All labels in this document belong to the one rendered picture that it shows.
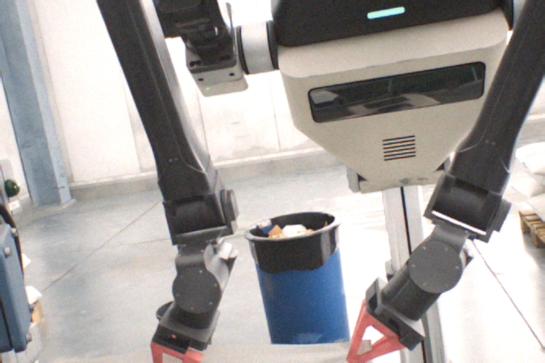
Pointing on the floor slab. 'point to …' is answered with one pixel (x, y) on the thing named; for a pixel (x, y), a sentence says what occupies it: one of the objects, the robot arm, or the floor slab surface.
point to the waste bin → (302, 279)
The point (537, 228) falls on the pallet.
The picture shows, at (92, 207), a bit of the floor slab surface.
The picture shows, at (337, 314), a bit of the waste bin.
